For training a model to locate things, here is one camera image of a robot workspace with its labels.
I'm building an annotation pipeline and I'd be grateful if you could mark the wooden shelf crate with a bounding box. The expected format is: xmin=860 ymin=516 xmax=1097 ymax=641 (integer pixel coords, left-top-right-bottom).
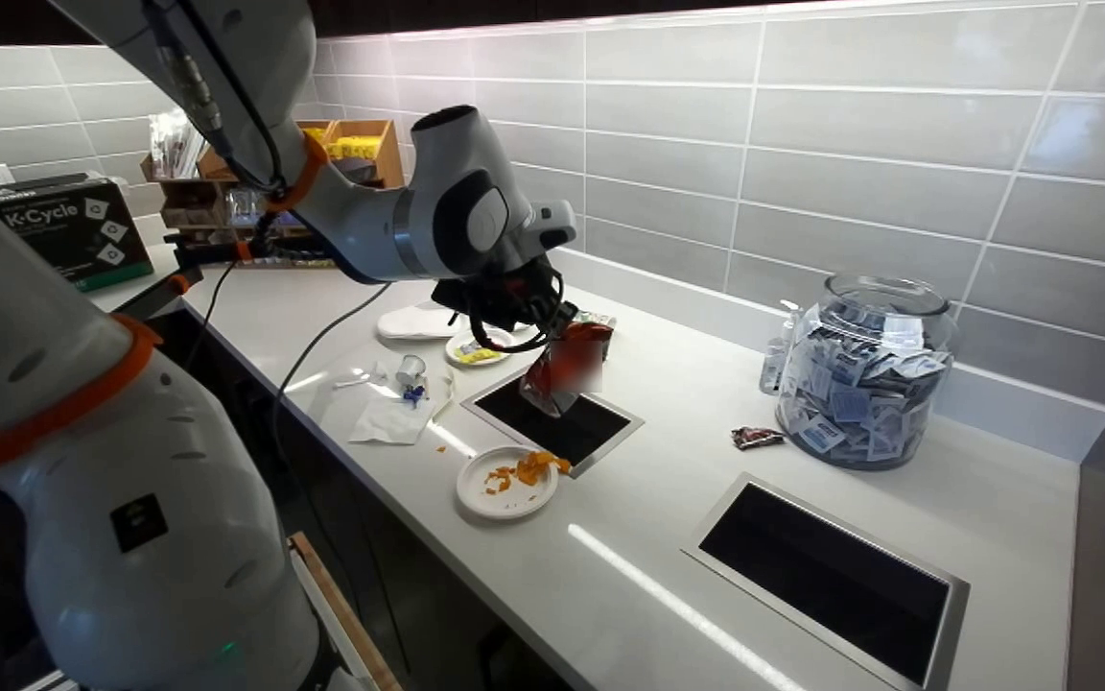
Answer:
xmin=292 ymin=113 xmax=408 ymax=194

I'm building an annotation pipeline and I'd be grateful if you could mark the wooden drawer box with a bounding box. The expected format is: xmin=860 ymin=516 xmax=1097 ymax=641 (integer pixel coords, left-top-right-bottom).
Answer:
xmin=282 ymin=525 xmax=408 ymax=691

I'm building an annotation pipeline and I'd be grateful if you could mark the glass jar of blue packets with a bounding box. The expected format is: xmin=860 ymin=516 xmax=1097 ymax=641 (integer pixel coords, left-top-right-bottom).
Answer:
xmin=772 ymin=267 xmax=963 ymax=472

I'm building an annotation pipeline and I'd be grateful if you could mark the white paper plate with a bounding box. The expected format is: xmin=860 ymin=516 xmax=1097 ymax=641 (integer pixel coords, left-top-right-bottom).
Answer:
xmin=448 ymin=442 xmax=573 ymax=525

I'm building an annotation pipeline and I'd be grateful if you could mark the white crumpled bag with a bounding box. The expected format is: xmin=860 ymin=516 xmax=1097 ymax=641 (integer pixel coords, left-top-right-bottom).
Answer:
xmin=140 ymin=108 xmax=205 ymax=182

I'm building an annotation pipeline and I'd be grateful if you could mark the small clear spray bottle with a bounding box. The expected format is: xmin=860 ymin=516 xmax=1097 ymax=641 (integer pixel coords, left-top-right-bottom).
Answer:
xmin=757 ymin=294 xmax=801 ymax=399

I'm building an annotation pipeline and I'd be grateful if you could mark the orange chip packet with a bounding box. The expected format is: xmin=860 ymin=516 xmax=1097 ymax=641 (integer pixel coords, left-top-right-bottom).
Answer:
xmin=519 ymin=313 xmax=616 ymax=423

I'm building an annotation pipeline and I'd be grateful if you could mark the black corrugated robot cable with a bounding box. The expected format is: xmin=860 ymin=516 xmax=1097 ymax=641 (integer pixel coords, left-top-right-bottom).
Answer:
xmin=199 ymin=245 xmax=395 ymax=403

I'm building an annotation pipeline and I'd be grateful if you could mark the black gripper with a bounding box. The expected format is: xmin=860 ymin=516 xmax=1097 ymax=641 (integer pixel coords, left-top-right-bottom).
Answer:
xmin=431 ymin=253 xmax=583 ymax=374

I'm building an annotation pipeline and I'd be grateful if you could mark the orange chip crumb cluster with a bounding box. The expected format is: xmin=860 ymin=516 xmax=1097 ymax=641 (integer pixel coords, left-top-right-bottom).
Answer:
xmin=478 ymin=447 xmax=567 ymax=497

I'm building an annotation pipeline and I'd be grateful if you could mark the dark green cardboard box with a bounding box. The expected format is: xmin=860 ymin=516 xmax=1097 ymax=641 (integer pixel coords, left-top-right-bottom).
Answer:
xmin=0 ymin=170 xmax=157 ymax=294

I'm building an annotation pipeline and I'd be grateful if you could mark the small dark candy wrapper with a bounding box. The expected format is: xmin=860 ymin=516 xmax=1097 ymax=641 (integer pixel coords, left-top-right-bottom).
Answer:
xmin=729 ymin=423 xmax=791 ymax=456

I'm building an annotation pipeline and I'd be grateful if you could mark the steel-framed counter opening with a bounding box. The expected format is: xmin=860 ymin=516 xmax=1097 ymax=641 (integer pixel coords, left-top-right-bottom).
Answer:
xmin=681 ymin=469 xmax=975 ymax=691
xmin=460 ymin=365 xmax=648 ymax=479

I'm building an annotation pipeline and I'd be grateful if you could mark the clear plastic bag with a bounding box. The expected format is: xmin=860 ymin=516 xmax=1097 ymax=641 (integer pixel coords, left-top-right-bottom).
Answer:
xmin=301 ymin=354 xmax=455 ymax=447

